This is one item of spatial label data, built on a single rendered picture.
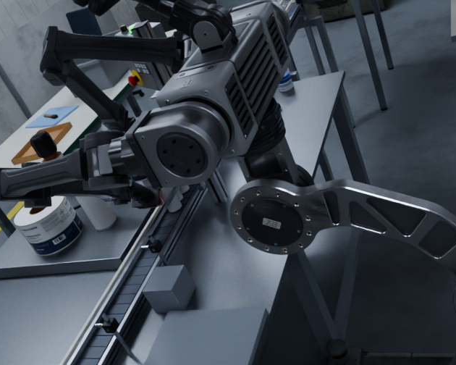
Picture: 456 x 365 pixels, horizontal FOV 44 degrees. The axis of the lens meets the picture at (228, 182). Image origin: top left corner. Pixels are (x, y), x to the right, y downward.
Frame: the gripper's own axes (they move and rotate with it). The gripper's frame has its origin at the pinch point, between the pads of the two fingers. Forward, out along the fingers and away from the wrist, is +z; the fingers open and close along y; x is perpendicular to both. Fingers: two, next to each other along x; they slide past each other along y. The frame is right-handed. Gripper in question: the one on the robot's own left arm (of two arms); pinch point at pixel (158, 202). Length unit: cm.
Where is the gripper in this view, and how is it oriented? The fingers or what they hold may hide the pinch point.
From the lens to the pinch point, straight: 195.7
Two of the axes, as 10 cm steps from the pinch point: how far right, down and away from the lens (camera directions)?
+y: -9.1, 1.4, 3.8
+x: 0.2, 9.5, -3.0
